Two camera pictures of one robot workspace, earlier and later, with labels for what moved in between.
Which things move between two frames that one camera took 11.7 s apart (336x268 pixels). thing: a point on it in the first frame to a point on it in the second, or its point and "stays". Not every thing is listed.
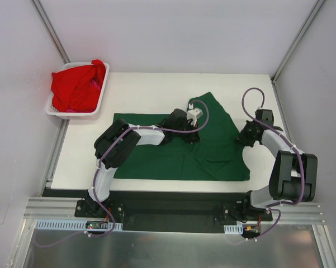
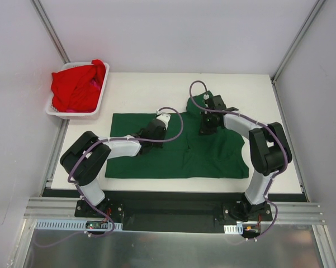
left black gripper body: (192, 134) to (155, 137)
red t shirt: (77, 89) stays
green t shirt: (218, 156) stays
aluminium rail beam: (51, 208) stays
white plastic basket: (50, 109) stays
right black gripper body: (245, 137) to (207, 126)
